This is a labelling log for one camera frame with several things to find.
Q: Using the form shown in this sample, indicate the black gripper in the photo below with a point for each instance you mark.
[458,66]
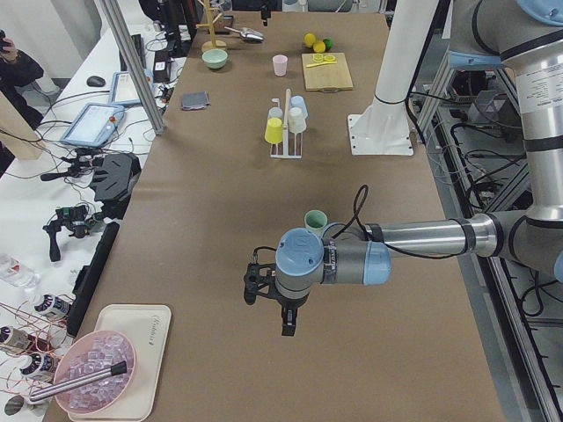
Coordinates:
[288,304]
[266,13]

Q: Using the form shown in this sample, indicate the pink cup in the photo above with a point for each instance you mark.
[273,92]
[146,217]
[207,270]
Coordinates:
[280,64]

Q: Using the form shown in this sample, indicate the green cup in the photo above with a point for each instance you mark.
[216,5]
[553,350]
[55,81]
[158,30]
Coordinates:
[315,221]

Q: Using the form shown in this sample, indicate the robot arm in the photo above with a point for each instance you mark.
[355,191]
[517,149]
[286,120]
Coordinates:
[525,36]

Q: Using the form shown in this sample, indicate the blue cup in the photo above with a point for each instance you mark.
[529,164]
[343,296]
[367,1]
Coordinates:
[299,102]

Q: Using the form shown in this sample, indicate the grey cup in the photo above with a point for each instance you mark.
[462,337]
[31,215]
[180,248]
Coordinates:
[275,113]

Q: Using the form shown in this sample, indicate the white cup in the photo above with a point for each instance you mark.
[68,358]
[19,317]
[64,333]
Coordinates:
[297,121]

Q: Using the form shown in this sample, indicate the yellow cup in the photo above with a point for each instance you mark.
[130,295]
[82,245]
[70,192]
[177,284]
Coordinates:
[273,131]

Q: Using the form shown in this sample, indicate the metal scoop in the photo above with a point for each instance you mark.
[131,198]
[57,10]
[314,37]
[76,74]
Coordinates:
[247,34]

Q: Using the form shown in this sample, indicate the wooden mug tree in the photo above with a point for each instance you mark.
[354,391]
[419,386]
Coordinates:
[212,14]

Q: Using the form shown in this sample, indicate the whole yellow lemon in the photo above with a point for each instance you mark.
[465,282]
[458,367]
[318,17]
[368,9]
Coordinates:
[319,46]

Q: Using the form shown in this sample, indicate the green bowl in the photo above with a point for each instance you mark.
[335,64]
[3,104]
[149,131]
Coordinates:
[215,58]

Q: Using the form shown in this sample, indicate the yellow plastic knife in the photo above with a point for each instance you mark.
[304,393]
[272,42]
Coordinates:
[318,64]

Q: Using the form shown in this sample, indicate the wooden cutting board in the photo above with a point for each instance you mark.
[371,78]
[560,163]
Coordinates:
[329,77]

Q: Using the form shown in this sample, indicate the grey folded cloth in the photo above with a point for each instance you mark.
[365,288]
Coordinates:
[194,101]

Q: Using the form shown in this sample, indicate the cream plastic tray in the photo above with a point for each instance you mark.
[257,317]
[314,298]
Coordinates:
[146,326]

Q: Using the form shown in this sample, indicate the black computer mouse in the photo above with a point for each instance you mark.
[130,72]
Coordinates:
[96,81]

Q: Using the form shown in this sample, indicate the pink bowl of ice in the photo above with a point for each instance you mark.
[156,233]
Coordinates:
[96,351]

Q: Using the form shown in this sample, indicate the blue teach pendant tablet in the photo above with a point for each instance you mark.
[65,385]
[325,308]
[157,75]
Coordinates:
[94,125]

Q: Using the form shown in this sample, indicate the black plastic stand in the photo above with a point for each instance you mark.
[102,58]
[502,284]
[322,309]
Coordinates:
[113,182]

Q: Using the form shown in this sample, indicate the metal rod black tip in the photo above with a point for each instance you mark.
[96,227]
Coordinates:
[63,387]

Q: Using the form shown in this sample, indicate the white wire cup holder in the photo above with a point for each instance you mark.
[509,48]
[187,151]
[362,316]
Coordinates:
[292,145]

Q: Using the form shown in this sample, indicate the aluminium frame post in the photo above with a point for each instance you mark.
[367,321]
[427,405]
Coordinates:
[114,17]

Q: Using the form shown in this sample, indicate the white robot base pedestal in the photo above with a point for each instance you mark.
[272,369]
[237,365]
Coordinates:
[383,128]

